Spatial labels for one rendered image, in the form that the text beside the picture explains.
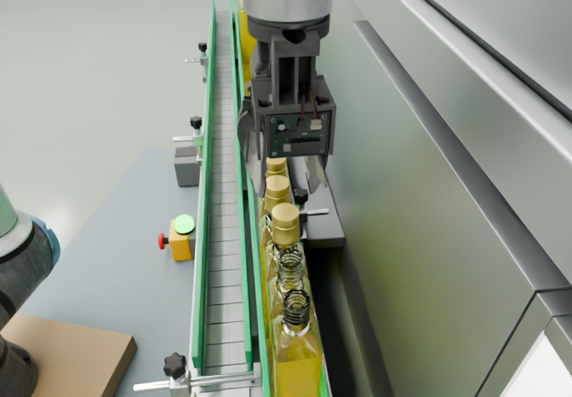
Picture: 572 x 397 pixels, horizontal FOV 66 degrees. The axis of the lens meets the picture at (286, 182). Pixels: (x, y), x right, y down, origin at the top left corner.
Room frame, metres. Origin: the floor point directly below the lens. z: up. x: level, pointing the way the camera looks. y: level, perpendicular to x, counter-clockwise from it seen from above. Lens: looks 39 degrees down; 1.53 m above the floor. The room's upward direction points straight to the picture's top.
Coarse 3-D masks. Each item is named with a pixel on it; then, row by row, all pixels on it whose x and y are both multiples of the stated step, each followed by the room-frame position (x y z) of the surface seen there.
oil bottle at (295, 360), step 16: (272, 320) 0.30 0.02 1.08; (272, 336) 0.28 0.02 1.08; (288, 336) 0.27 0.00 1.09; (304, 336) 0.27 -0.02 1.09; (272, 352) 0.27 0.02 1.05; (288, 352) 0.26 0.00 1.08; (304, 352) 0.26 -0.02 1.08; (320, 352) 0.26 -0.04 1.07; (272, 368) 0.28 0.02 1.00; (288, 368) 0.26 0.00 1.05; (304, 368) 0.26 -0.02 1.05; (320, 368) 0.26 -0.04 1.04; (272, 384) 0.30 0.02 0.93; (288, 384) 0.26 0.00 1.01; (304, 384) 0.26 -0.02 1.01
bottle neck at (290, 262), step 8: (288, 248) 0.36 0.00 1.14; (280, 256) 0.34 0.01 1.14; (288, 256) 0.35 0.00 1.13; (296, 256) 0.35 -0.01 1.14; (280, 264) 0.33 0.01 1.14; (288, 264) 0.33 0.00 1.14; (296, 264) 0.33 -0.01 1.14; (304, 264) 0.34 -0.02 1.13; (280, 272) 0.33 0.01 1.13; (288, 272) 0.33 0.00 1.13; (296, 272) 0.33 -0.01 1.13; (280, 280) 0.33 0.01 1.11; (288, 280) 0.33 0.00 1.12; (296, 280) 0.33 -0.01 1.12; (280, 288) 0.33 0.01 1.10; (288, 288) 0.33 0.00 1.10
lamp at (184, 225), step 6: (180, 216) 0.72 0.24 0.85; (186, 216) 0.72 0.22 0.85; (174, 222) 0.70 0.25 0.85; (180, 222) 0.70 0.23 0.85; (186, 222) 0.70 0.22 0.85; (192, 222) 0.71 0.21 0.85; (174, 228) 0.70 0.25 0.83; (180, 228) 0.69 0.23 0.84; (186, 228) 0.69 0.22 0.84; (192, 228) 0.70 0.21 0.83; (180, 234) 0.69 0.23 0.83; (186, 234) 0.69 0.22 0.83
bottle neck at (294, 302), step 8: (296, 288) 0.30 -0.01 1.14; (288, 296) 0.29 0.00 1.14; (296, 296) 0.29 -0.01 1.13; (304, 296) 0.29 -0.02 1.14; (288, 304) 0.28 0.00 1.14; (296, 304) 0.29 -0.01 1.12; (304, 304) 0.28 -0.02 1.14; (288, 312) 0.27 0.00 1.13; (296, 312) 0.27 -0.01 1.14; (304, 312) 0.27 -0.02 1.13; (288, 320) 0.27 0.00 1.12; (296, 320) 0.27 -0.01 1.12; (304, 320) 0.27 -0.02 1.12; (288, 328) 0.27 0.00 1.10; (296, 328) 0.27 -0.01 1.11; (304, 328) 0.27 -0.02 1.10; (296, 336) 0.27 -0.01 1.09
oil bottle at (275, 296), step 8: (272, 280) 0.35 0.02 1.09; (304, 280) 0.35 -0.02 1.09; (272, 288) 0.34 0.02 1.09; (304, 288) 0.34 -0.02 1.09; (272, 296) 0.33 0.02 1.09; (280, 296) 0.33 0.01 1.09; (272, 304) 0.32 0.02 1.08; (280, 304) 0.32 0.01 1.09; (312, 304) 0.32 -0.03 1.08; (272, 312) 0.32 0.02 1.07; (280, 312) 0.31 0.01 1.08; (312, 312) 0.32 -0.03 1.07
